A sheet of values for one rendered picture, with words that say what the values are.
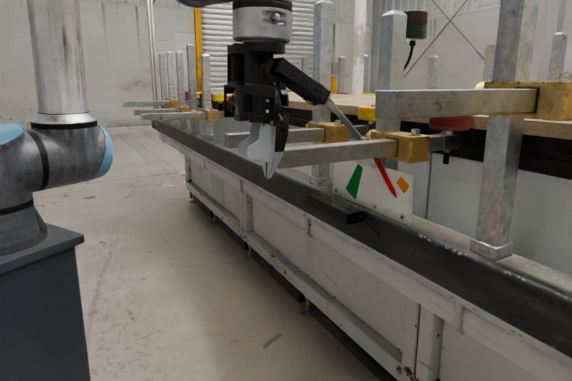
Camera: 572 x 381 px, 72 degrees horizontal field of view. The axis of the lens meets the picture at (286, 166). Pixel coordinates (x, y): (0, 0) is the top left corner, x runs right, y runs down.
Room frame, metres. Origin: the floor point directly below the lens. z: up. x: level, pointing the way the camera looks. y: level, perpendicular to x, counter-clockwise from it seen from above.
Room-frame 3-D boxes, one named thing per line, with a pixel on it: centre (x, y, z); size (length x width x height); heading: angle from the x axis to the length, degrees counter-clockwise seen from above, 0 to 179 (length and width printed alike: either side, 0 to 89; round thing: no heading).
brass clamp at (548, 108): (0.57, -0.34, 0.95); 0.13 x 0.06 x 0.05; 28
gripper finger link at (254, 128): (0.64, 0.05, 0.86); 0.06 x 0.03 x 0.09; 118
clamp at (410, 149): (0.79, -0.22, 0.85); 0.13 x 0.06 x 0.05; 28
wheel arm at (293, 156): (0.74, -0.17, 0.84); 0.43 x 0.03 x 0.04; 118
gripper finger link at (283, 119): (0.62, 0.01, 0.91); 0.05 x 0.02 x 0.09; 28
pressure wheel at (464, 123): (0.84, -0.35, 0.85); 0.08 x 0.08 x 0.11
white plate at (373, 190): (0.82, -0.17, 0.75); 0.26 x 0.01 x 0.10; 28
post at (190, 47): (2.13, 0.50, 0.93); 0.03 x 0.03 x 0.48; 28
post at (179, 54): (2.35, 0.62, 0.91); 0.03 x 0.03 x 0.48; 28
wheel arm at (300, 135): (0.97, -0.06, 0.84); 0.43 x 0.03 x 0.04; 118
